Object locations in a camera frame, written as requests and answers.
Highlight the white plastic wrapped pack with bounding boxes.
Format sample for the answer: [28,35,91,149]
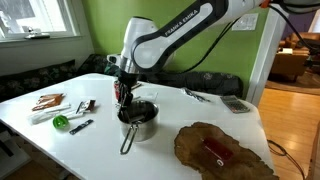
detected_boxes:
[28,103,83,125]

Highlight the measuring spoon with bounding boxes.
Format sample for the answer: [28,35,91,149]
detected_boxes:
[120,112,145,124]

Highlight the small notepad booklet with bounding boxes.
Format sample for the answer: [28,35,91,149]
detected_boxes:
[132,83,142,89]

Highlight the red rectangular block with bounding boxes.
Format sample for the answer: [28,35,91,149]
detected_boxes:
[202,137,233,166]

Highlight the orange snack packet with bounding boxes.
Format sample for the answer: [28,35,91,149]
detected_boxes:
[32,94,63,111]

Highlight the brown white snack wrapper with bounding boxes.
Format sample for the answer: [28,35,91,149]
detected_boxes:
[76,100,95,114]

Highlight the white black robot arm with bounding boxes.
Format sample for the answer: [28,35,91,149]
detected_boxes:
[118,0,320,112]

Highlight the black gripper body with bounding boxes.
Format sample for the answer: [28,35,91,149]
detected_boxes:
[118,71,138,104]

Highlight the dark floral bench cushion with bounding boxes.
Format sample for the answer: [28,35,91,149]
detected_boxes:
[0,54,243,102]

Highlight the stainless steel pot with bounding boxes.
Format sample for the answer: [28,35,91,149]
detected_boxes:
[118,100,159,155]

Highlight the white object on windowsill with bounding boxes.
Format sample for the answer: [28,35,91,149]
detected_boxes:
[25,27,50,39]

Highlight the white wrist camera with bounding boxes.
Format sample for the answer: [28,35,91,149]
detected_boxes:
[107,54,121,66]

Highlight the green round ball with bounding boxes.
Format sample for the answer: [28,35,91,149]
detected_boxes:
[53,115,69,129]

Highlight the red soda can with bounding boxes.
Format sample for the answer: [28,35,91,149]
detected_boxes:
[113,80,120,100]

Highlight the grey calculator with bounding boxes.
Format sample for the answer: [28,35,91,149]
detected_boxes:
[220,95,250,114]

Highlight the brown armchair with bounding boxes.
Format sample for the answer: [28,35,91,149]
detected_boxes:
[268,32,320,82]

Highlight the brown wooden slab tray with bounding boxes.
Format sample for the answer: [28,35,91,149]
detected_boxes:
[174,122,279,180]

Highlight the white light switch plate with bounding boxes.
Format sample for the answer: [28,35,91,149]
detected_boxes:
[232,13,258,31]

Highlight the black floor cable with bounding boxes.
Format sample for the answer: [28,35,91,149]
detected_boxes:
[267,139,306,180]

